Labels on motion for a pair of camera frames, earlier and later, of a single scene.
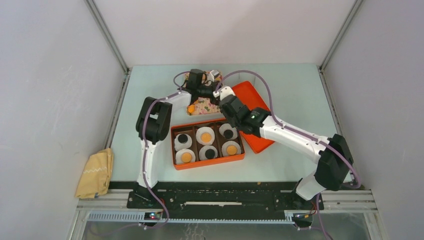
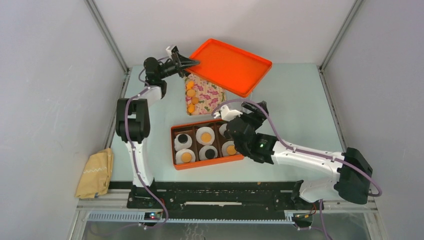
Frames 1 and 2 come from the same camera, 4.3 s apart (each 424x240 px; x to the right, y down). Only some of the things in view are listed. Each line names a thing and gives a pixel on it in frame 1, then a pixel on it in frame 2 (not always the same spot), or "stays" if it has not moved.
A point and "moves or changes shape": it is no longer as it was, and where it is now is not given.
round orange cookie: (231, 150) stays
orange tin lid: (245, 92) moves or changes shape
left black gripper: (213, 89) -> (180, 62)
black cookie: (182, 138) stays
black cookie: (209, 153) stays
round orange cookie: (206, 137) stays
